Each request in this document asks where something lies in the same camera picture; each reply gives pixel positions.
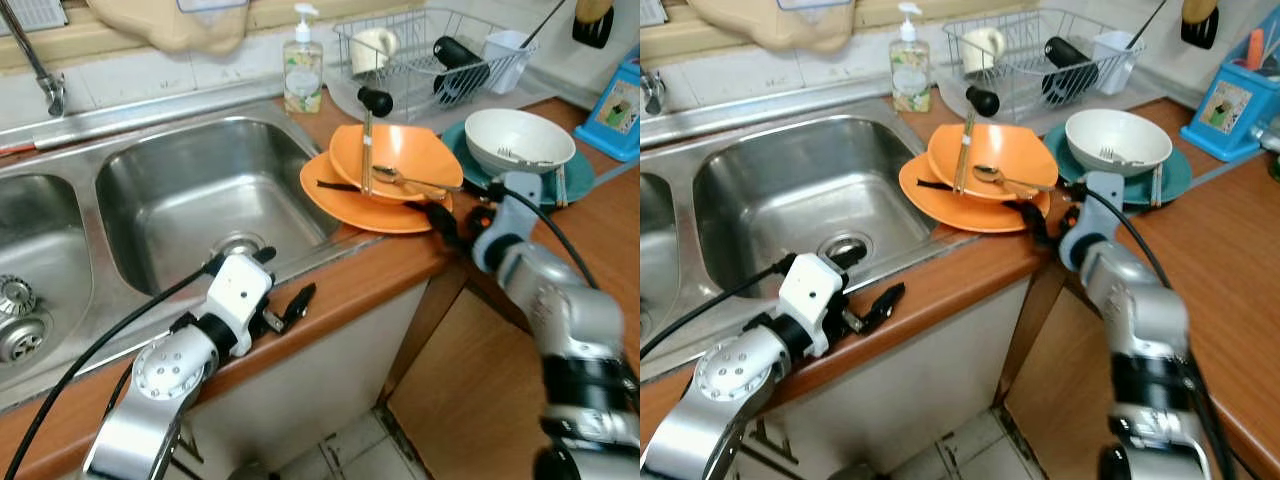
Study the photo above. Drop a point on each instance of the deep orange plate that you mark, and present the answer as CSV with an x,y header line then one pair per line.
x,y
410,150
1010,150

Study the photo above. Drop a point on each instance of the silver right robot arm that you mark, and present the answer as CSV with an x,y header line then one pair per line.
x,y
570,310
1140,320

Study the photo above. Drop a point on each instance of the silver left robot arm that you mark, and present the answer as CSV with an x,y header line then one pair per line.
x,y
725,385
165,375

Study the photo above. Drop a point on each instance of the round metal sink drain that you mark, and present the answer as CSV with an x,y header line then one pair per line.
x,y
832,243
20,340
238,243

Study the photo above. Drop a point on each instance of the metal spoon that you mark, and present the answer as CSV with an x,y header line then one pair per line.
x,y
388,175
988,174

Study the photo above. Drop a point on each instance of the white cabinet door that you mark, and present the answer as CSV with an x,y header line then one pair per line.
x,y
320,370
920,380

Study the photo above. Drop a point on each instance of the metal fork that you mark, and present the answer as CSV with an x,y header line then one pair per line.
x,y
515,156
1112,155

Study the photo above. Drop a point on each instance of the stainless steel sink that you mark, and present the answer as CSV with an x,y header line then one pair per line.
x,y
200,190
800,190

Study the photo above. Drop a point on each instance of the flat orange plate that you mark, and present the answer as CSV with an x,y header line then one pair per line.
x,y
940,205
345,205

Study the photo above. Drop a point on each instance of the thin black stick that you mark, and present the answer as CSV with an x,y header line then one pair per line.
x,y
935,185
338,186

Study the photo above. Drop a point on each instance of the plain wooden chopsticks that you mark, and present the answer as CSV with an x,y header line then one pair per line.
x,y
560,188
1157,188

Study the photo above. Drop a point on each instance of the translucent drying mat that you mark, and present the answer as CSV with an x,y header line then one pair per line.
x,y
1030,112
420,112

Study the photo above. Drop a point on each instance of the white bowl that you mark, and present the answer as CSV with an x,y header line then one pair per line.
x,y
1120,130
520,130

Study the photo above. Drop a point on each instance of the black round knob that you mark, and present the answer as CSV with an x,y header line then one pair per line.
x,y
984,101
377,100

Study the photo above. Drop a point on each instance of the teal plate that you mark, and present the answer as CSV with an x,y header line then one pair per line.
x,y
580,175
1178,170

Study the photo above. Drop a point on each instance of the black bottle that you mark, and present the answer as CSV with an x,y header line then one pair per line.
x,y
460,62
1068,60

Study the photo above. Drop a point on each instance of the brown wooden cabinet door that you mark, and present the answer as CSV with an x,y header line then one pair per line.
x,y
1060,400
470,390

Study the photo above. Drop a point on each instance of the cream mug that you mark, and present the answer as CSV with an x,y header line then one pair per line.
x,y
985,48
375,48

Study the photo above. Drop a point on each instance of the blue box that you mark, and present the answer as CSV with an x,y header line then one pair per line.
x,y
610,135
1215,135

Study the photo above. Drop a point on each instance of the floral soap pump bottle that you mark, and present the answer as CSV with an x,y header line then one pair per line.
x,y
303,80
911,80

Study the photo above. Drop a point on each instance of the white utensil holder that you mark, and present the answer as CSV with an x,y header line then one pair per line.
x,y
1113,55
505,55

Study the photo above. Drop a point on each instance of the metal faucet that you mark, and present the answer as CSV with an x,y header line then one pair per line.
x,y
655,95
52,95

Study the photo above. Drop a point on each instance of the black and yellow utensil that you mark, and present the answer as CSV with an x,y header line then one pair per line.
x,y
1200,30
593,30

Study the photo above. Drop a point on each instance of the beige bag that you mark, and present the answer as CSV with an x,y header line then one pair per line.
x,y
170,30
770,30

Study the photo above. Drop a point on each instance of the metal sink strainer basket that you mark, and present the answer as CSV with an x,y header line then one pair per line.
x,y
15,297

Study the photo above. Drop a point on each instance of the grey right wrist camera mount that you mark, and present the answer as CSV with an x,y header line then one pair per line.
x,y
510,210
1095,210

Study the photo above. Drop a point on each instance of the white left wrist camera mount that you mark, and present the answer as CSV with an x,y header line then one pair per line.
x,y
810,290
240,290

